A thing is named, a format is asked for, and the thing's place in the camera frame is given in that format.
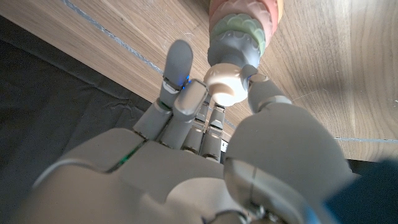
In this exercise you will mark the blue right wrist connector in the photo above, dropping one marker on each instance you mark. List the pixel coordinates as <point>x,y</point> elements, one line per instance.
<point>367,196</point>

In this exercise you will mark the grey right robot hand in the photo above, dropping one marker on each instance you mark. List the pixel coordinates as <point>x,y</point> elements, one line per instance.
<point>155,180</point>

